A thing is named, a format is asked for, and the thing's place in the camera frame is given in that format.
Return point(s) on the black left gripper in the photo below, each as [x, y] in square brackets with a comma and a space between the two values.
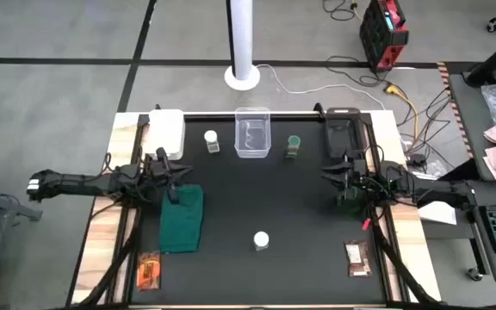
[159, 172]

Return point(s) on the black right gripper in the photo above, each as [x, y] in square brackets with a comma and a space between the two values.
[357, 178]

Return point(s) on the small white-lid spice jar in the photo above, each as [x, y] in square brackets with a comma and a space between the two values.
[211, 138]

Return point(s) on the green-lid spice jar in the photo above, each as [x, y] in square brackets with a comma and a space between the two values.
[293, 144]

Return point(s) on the white-lid bagel seasoning jar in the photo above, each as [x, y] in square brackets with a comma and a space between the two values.
[261, 239]

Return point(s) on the orange spice packet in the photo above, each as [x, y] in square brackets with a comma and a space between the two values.
[149, 271]

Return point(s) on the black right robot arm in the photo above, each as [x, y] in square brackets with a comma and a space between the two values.
[424, 189]

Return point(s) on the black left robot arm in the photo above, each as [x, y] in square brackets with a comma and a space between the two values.
[80, 183]

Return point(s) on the grey translucent plastic bin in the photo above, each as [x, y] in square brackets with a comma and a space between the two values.
[342, 133]

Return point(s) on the white plastic bin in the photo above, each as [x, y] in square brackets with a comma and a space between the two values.
[166, 129]

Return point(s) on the green folded cloth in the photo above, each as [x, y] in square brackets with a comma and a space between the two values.
[181, 224]

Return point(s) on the small red tag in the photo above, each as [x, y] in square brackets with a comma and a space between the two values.
[365, 224]

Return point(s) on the clear plastic bin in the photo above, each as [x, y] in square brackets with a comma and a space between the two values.
[252, 133]

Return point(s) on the brown spice packet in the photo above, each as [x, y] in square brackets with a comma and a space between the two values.
[358, 258]

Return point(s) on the white paper sheet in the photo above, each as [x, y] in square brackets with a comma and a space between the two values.
[437, 214]

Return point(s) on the striped hazard tape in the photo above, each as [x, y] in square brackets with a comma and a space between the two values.
[454, 107]

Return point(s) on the red and black equipment box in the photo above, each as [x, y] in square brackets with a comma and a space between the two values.
[381, 39]

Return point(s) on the white pole with round base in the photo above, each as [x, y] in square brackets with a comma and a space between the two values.
[242, 43]

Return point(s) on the black monitor stand pole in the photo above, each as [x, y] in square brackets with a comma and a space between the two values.
[495, 58]

